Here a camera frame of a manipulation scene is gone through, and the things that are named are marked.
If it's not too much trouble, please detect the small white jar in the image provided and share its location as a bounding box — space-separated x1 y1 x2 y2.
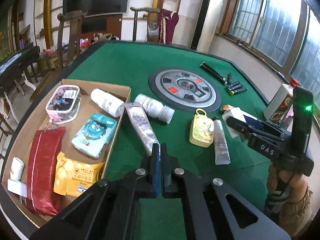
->
10 157 24 181

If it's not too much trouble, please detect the black marker dark cap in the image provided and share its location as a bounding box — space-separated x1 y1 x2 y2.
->
226 81 241 88

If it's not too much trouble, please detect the white liquor bottle red cap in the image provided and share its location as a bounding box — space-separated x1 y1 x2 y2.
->
263 78 298 125

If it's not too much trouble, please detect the white blue toothpaste box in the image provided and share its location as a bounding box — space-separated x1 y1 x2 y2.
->
220 105 258 138

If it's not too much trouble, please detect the white plastic bottle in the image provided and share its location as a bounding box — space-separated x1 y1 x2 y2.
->
134 94 175 124

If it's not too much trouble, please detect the person right hand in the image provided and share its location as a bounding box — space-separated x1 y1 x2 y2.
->
266 163 308 203

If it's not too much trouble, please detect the wooden chair with maroon cloth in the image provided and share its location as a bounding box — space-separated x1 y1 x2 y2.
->
130 6 180 45

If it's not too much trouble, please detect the round grey table centre panel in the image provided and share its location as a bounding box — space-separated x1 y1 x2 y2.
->
148 68 222 113

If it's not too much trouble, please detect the wooden chair left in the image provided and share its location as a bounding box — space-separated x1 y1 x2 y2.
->
30 10 89 100

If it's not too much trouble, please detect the yellow snack packet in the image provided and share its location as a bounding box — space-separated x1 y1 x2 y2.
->
53 151 105 197

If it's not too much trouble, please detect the red foil pouch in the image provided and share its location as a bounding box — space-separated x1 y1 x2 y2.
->
27 127 66 216

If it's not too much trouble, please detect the white bottle green label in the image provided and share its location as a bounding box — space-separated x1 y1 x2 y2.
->
91 88 124 118

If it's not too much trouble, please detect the white tower air conditioner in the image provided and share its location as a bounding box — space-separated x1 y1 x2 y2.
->
190 0 223 53

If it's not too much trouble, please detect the silver floral hand cream tube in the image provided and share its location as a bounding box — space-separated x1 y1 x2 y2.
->
213 117 231 165

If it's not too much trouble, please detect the white power adapter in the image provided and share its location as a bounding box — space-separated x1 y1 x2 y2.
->
7 179 28 205

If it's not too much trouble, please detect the light blue tissue pack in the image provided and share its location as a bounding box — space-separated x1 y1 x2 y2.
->
71 113 118 159

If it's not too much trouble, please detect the black marker green cap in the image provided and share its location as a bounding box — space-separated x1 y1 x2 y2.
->
227 84 243 93

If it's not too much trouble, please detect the black marker yellow cap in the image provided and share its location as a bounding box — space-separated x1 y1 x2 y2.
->
229 87 247 96

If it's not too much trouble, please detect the clear pink cosmetic pouch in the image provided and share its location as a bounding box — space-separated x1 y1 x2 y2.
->
45 85 81 125

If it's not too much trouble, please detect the black marker grey cap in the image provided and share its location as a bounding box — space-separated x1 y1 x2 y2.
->
200 64 227 85

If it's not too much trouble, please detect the black marker beige cap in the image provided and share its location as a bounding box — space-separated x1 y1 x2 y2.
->
202 62 226 82

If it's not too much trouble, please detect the yellow keychain case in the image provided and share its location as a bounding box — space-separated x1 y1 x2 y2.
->
189 108 214 148

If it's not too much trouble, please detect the blue pen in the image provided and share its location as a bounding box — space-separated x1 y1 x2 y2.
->
227 73 233 85

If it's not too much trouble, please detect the silver pink cream tube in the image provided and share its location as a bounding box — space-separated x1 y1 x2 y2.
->
124 102 159 156

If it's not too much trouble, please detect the maroon cloth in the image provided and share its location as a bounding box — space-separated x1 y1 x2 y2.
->
158 9 179 44

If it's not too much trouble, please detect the brown cardboard box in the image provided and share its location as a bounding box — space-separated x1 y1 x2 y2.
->
1 79 131 236

